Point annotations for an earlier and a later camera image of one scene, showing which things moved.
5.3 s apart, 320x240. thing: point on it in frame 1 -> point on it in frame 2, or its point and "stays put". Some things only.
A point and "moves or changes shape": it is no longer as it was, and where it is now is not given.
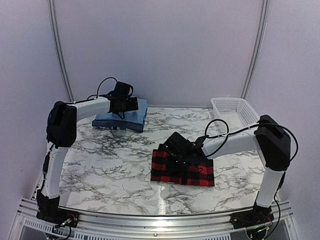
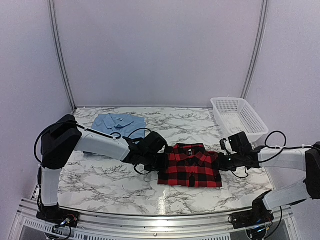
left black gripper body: x=132 y=105 -> x=153 y=164
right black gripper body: x=181 y=163 -> x=230 y=164
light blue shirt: x=137 y=116 -> x=126 y=125
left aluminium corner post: x=52 y=16 stays put
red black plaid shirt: x=163 y=169 moves or changes shape
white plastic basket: x=237 y=112 stays put
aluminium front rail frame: x=26 y=226 stays put
